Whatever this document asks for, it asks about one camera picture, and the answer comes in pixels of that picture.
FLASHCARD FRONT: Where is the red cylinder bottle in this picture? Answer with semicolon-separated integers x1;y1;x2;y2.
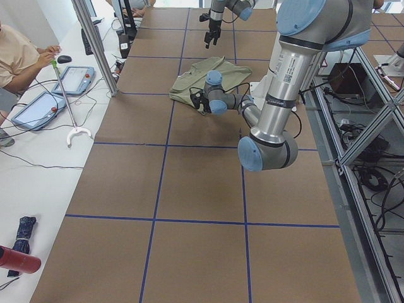
1;246;42;274

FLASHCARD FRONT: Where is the reacher grabber tool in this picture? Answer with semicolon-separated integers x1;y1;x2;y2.
51;59;93;148

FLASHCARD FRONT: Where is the dark brown control box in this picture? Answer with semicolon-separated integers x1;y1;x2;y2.
328;62;378;102

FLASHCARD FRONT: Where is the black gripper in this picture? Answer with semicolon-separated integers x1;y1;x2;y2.
189;88;211;114
199;12;223;49

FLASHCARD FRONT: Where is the folded dark blue umbrella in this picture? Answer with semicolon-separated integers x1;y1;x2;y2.
7;216;37;278

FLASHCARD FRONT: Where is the seated person beige shirt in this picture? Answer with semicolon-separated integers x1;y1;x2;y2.
0;20;61;148

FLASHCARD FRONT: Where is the aluminium side frame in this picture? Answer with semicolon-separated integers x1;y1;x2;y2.
307;40;403;302

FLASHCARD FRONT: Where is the olive green long-sleeve shirt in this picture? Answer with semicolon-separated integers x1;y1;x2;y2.
169;57;253;107

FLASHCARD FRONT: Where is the aluminium frame post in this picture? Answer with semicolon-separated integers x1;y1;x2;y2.
71;0;118;97

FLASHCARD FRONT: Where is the teach pendant tablet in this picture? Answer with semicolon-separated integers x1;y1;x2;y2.
11;92;66;131
54;66;95;97

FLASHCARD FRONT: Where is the black computer mouse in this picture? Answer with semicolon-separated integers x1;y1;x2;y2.
57;55;72;64

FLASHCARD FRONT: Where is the black power adapter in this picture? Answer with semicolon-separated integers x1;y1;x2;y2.
118;33;131;59

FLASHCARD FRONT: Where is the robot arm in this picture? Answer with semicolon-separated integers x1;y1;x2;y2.
199;0;256;49
190;0;374;172

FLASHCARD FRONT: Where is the near teach pendant tablet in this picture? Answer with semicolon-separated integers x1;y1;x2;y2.
11;92;66;131

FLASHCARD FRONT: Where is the far teach pendant tablet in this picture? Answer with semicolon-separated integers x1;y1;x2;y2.
54;66;95;97

